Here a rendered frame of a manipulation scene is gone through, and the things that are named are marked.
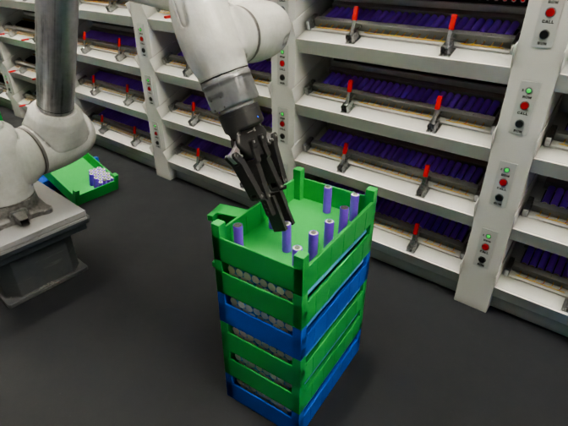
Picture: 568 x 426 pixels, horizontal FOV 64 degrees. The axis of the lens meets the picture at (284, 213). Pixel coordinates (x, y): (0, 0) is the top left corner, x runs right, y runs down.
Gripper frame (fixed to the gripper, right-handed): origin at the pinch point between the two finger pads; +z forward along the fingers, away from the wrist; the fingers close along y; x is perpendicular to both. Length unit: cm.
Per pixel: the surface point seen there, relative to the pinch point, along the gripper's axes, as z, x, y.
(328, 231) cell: 7.0, 6.2, -4.3
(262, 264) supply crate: 6.0, 0.5, 9.4
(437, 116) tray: 1, 12, -59
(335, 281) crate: 17.4, 4.4, -3.0
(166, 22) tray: -56, -76, -64
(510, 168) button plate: 17, 27, -54
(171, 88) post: -36, -97, -72
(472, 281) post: 49, 11, -54
